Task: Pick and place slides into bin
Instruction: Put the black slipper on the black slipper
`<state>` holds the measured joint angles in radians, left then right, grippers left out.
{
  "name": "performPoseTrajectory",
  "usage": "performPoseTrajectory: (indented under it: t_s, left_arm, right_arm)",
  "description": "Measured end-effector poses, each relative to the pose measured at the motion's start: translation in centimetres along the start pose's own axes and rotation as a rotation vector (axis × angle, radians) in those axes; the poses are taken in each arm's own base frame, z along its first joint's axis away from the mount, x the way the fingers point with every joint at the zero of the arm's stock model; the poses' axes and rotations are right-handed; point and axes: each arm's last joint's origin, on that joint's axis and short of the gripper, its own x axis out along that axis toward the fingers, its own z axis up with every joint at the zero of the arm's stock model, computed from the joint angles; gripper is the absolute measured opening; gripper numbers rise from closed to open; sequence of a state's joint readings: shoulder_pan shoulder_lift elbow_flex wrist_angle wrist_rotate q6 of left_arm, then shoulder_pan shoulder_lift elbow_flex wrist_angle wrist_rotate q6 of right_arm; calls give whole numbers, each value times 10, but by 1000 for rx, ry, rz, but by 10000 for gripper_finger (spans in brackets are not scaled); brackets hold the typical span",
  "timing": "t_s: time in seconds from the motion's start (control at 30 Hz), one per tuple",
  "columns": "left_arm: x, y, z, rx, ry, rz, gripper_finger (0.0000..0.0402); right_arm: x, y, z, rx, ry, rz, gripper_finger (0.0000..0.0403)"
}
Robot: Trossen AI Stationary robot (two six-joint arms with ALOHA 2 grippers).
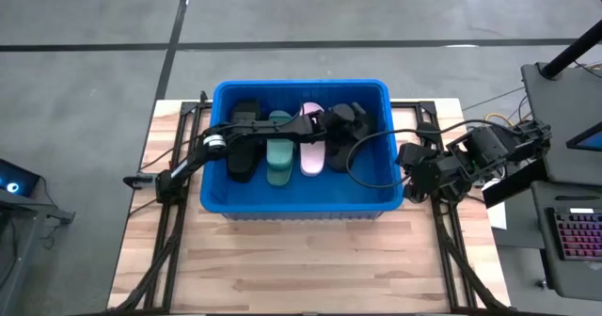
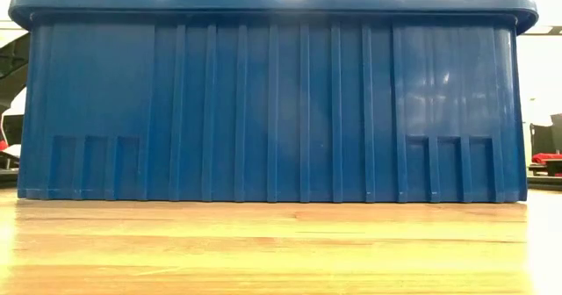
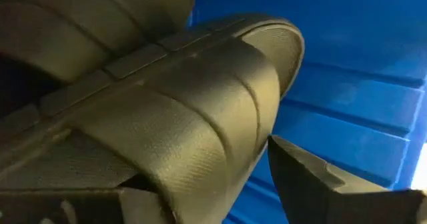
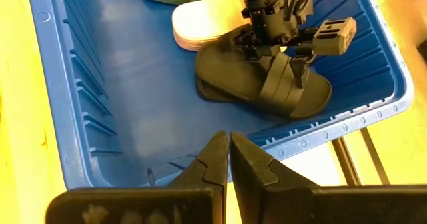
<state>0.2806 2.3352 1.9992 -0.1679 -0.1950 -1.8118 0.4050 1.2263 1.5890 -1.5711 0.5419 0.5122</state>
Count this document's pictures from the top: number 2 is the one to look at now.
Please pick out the blue plastic bin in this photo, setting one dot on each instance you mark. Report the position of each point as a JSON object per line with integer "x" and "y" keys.
{"x": 281, "y": 110}

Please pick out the black box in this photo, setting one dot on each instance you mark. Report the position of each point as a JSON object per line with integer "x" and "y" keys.
{"x": 546, "y": 134}
{"x": 12, "y": 130}

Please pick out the red cloth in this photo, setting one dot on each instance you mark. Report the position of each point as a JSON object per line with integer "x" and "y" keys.
{"x": 546, "y": 158}

